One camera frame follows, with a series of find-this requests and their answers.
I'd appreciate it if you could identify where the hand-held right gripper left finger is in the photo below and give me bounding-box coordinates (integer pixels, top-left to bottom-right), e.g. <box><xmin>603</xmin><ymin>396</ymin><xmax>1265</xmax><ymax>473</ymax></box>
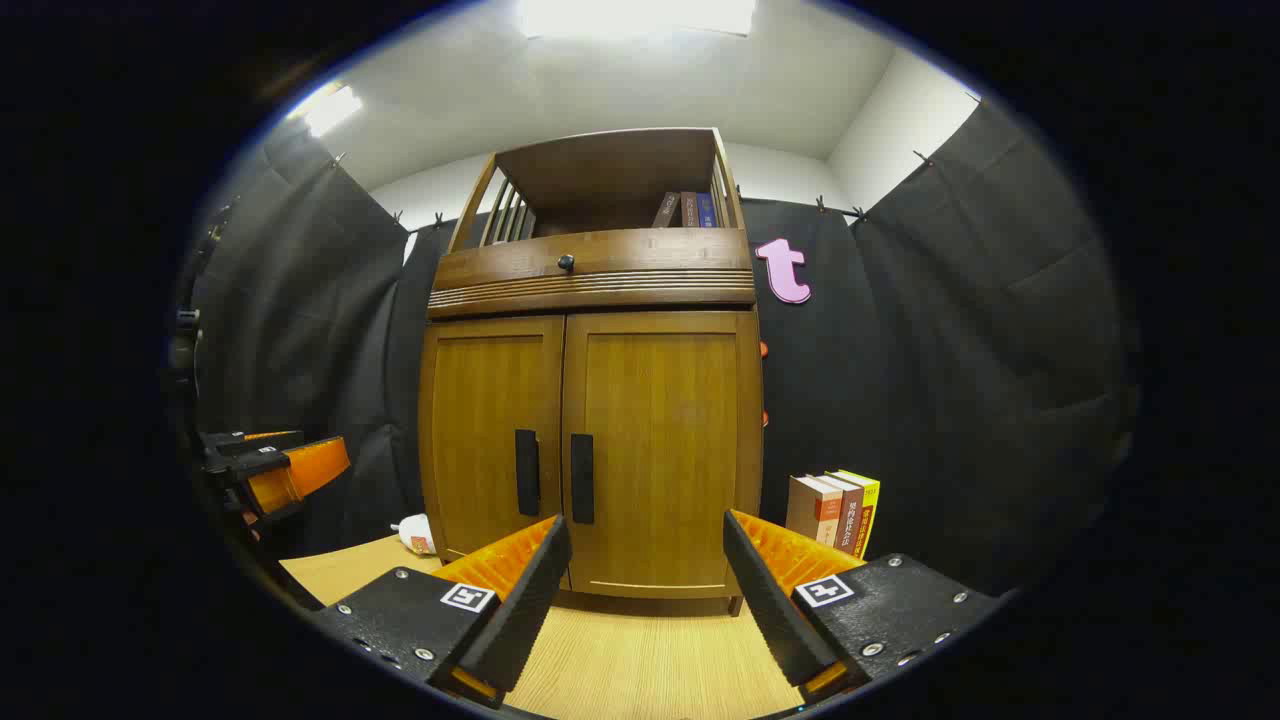
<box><xmin>308</xmin><ymin>514</ymin><xmax>574</xmax><ymax>709</ymax></box>

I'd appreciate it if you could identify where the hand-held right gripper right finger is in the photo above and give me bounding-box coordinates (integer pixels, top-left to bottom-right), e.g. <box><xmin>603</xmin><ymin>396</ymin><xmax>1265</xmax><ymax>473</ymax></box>
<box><xmin>722</xmin><ymin>508</ymin><xmax>1004</xmax><ymax>704</ymax></box>

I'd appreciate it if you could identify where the wooden shoe cabinet door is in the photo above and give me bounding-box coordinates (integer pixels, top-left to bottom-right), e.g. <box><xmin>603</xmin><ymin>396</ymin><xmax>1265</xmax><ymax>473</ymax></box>
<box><xmin>562</xmin><ymin>310</ymin><xmax>763</xmax><ymax>599</ymax></box>
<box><xmin>420</xmin><ymin>316</ymin><xmax>567</xmax><ymax>566</ymax></box>

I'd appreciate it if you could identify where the wooden double-door shoe cabinet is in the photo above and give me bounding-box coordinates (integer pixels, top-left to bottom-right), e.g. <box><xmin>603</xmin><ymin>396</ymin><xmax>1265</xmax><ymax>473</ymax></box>
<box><xmin>417</xmin><ymin>127</ymin><xmax>766</xmax><ymax>616</ymax></box>

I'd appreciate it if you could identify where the wooden cabinet drawer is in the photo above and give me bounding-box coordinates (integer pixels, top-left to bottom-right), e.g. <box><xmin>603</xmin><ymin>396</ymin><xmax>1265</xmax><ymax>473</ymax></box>
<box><xmin>432</xmin><ymin>228</ymin><xmax>753</xmax><ymax>293</ymax></box>

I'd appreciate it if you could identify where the beige book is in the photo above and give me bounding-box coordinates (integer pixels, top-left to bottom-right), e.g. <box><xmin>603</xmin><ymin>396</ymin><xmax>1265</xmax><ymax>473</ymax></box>
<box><xmin>786</xmin><ymin>475</ymin><xmax>844</xmax><ymax>548</ymax></box>

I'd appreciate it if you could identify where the yellow book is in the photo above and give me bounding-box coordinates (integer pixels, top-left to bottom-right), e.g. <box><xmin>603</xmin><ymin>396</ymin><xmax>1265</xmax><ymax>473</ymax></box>
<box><xmin>835</xmin><ymin>469</ymin><xmax>882</xmax><ymax>561</ymax></box>

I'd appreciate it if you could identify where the black backdrop cloth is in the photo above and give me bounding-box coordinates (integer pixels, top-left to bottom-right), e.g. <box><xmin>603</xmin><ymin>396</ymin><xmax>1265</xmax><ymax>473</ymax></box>
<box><xmin>190</xmin><ymin>95</ymin><xmax>1141</xmax><ymax>601</ymax></box>

